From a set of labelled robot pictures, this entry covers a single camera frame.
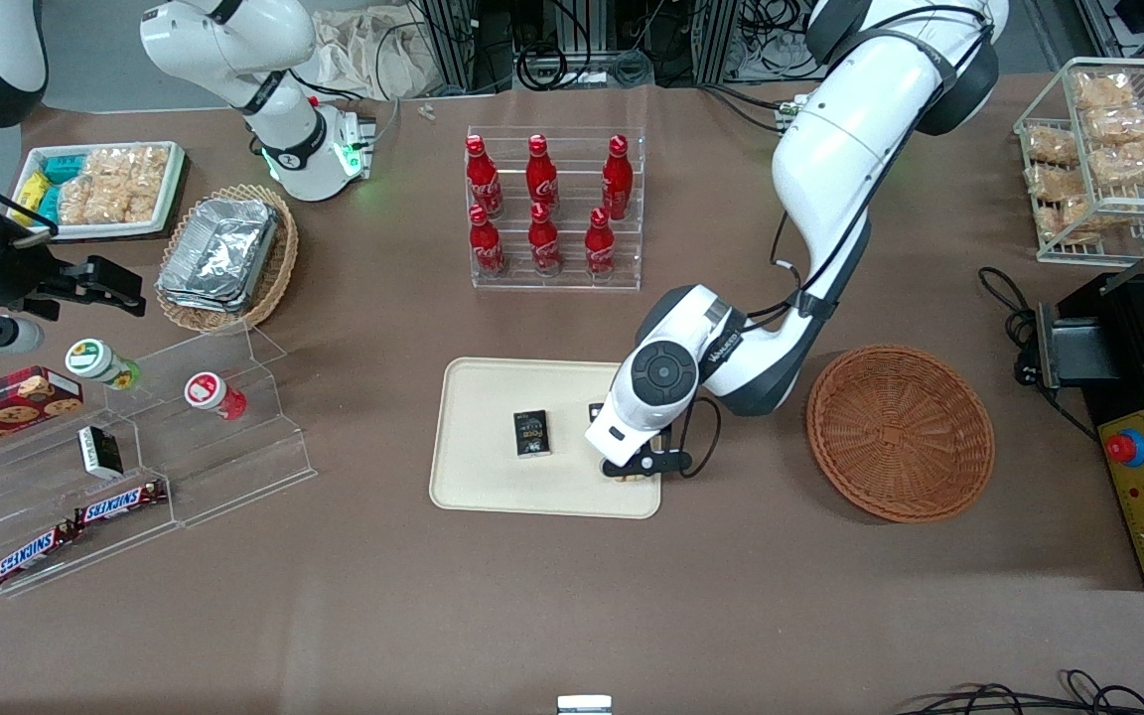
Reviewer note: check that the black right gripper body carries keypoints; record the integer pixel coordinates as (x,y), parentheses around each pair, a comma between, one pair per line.
(20,280)

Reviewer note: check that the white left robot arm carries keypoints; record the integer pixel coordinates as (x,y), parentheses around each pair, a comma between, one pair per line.
(830,149)

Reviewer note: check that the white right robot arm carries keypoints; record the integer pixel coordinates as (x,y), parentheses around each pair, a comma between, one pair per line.
(296,139)

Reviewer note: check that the white rectangular snack tray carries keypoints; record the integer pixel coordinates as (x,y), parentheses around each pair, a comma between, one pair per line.
(170,214)

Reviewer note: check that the light wicker oval basket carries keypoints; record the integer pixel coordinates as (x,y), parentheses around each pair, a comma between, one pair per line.
(279,268)

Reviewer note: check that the beige plastic tray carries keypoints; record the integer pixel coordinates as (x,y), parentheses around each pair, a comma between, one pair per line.
(493,487)

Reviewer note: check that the brown wicker basket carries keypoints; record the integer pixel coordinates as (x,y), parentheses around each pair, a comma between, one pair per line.
(900,437)

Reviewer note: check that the green lid snack cup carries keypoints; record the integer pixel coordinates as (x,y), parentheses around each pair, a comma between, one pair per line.
(95,360)

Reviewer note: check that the clear rice cracker bag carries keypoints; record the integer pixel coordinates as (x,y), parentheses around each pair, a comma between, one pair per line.
(90,202)
(143,199)
(125,162)

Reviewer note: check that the teal snack packet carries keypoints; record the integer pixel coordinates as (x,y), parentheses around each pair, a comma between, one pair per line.
(64,168)
(49,204)

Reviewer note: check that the yellow snack packet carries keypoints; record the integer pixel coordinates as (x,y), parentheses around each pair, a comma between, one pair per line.
(32,194)

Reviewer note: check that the aluminium foil container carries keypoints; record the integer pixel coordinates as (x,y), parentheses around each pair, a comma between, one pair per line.
(219,248)
(197,301)

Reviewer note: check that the red tartan cookie box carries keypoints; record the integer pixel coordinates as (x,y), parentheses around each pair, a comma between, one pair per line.
(6,407)

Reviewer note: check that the small black card box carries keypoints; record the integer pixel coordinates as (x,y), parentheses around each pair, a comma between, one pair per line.
(531,434)

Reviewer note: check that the red lid snack cup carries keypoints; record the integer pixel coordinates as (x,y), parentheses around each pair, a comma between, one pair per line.
(210,392)

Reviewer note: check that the small black white box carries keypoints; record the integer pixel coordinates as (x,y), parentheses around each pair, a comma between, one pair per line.
(100,452)

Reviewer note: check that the snickers chocolate bar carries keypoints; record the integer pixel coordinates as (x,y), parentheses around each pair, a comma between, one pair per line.
(120,502)
(34,554)

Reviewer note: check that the clear acrylic step shelf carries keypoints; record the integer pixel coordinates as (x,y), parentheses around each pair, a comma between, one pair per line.
(224,467)

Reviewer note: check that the clear acrylic bottle rack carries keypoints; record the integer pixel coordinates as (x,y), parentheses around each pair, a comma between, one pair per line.
(572,268)

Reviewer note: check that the red cola bottle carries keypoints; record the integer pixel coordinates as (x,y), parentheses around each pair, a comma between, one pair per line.
(487,246)
(544,243)
(541,177)
(600,248)
(618,179)
(483,179)

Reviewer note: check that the beige cloth bag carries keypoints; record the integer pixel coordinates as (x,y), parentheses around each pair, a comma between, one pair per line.
(363,50)

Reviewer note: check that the small metal clip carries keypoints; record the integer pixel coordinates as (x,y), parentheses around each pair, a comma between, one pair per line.
(426,112)

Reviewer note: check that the clear fried snack bag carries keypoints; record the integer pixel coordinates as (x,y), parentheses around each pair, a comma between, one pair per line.
(1049,144)
(1049,184)
(1103,91)
(1128,162)
(1123,125)
(1069,220)

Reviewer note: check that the black sealing machine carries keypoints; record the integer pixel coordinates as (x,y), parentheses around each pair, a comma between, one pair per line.
(1128,328)

